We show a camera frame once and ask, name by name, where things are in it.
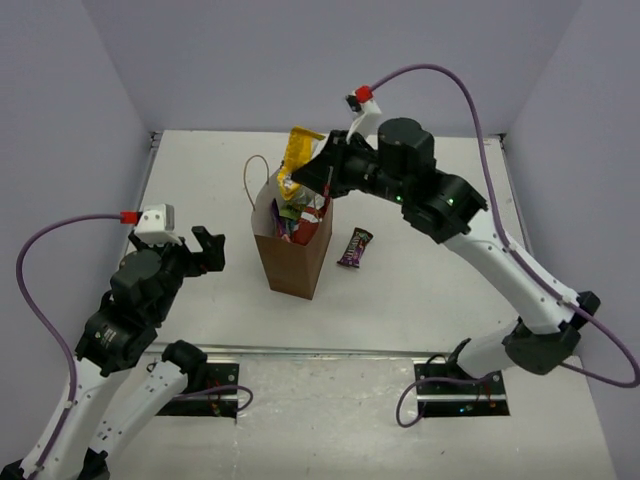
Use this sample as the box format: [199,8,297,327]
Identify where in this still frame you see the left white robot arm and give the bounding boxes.
[1,226,225,479]

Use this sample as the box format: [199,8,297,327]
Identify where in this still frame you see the yellow snack packet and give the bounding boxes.
[277,126,325,201]

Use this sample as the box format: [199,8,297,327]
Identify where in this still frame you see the metal table rail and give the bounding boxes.
[149,342,469,359]

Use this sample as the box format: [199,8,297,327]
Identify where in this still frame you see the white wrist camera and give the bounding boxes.
[120,204,181,245]
[344,85,382,142]

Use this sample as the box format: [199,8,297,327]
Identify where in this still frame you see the purple Fox's candy bag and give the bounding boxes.
[270,199,291,242]

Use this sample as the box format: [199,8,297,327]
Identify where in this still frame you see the green snack packet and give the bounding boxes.
[278,193,312,221]

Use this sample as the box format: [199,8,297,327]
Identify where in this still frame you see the red Doritos chip bag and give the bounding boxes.
[291,195,327,245]

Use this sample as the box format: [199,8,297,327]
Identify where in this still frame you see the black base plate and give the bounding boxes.
[158,361,239,419]
[416,373,510,418]

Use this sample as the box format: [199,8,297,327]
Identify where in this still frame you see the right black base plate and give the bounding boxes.
[416,373,510,418]

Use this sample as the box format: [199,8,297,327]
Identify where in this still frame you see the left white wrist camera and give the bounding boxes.
[120,204,181,245]

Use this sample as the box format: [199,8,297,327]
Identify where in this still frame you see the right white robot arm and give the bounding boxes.
[292,118,599,393]

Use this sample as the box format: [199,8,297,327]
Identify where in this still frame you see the brown paper bag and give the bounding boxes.
[242,155,333,300]

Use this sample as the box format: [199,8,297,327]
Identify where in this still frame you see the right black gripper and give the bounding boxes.
[294,129,414,208]

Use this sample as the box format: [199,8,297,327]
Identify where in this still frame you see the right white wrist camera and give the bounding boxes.
[344,85,382,142]

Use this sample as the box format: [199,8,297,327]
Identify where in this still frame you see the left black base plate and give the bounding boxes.
[158,361,239,419]

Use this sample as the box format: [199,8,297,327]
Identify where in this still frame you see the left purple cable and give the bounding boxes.
[15,213,255,471]

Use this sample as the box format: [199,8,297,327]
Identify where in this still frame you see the dark purple chocolate bar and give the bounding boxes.
[337,227,374,268]

